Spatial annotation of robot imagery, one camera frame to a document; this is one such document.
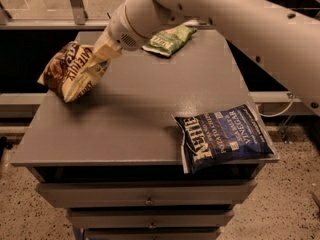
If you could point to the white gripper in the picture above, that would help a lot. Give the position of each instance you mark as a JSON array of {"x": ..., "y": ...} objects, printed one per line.
[{"x": 122, "y": 30}]

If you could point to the brown Sea Salt chip bag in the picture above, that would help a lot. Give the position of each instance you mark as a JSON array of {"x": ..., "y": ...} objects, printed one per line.
[{"x": 73, "y": 71}]

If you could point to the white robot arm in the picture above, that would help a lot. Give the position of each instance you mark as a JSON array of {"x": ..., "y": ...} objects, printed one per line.
[{"x": 284, "y": 43}]

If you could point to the green Kettle chip bag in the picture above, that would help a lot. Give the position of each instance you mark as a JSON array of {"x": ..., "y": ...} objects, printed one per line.
[{"x": 167, "y": 42}]

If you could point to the blue Kettle chip bag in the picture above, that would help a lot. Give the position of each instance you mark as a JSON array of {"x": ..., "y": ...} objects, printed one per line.
[{"x": 223, "y": 136}]

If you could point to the grey drawer cabinet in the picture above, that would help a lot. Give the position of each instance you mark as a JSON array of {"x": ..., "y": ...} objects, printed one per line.
[{"x": 112, "y": 158}]

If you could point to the metal window rail frame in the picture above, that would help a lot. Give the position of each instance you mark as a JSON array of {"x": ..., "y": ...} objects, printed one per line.
[{"x": 89, "y": 14}]

